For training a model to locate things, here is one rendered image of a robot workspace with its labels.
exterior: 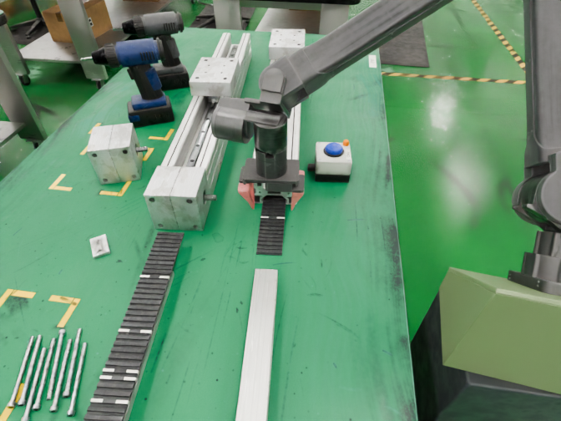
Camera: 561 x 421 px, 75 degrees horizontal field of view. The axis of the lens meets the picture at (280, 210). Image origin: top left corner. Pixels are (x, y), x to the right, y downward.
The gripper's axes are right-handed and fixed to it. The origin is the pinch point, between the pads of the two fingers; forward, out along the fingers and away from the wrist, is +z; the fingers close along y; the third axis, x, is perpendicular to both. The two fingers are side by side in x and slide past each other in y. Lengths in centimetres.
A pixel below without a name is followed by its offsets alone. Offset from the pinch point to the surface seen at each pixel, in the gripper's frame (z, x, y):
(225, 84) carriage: -7.4, -37.1, 15.0
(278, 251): 4.1, 8.7, -1.7
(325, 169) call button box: 0.7, -13.2, -11.0
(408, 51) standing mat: 81, -297, -101
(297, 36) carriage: -8, -71, -3
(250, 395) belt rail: 1.6, 35.9, 0.3
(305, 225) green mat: 4.6, 1.1, -7.0
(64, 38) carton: 56, -244, 187
